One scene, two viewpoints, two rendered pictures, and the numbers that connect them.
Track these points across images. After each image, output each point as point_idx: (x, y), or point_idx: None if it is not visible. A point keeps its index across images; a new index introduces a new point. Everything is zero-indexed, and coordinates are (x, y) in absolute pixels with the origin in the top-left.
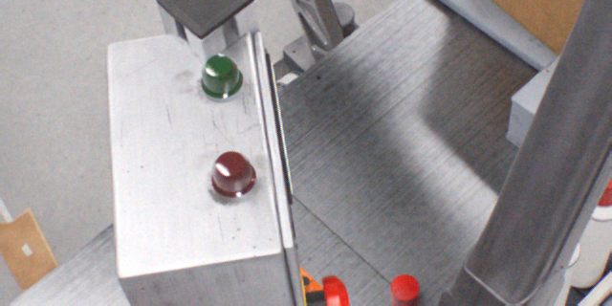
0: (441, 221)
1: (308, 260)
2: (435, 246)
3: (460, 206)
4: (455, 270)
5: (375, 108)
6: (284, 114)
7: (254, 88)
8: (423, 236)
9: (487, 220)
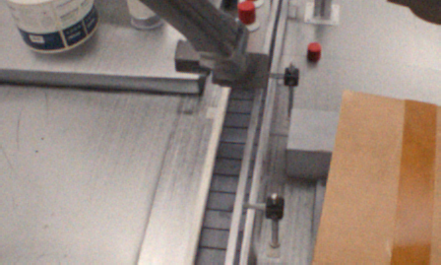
0: (329, 89)
1: (362, 48)
2: (321, 79)
3: (327, 99)
4: (304, 76)
5: None
6: (439, 92)
7: None
8: (330, 80)
9: (310, 100)
